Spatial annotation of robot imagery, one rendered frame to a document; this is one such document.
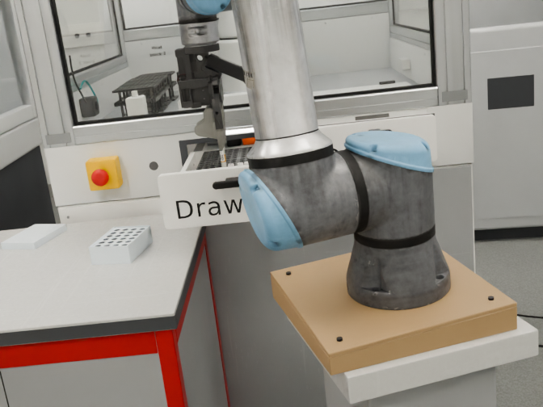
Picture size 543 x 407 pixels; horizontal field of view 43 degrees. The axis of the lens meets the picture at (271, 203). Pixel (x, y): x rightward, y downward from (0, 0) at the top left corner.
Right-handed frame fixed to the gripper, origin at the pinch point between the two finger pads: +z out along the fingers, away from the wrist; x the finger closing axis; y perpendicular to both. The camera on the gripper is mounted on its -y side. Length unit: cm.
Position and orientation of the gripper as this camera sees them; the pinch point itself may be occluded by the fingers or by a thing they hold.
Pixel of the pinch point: (224, 143)
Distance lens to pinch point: 143.6
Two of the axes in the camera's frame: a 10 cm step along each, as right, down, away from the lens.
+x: 0.1, 2.9, -9.6
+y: -9.9, 1.0, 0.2
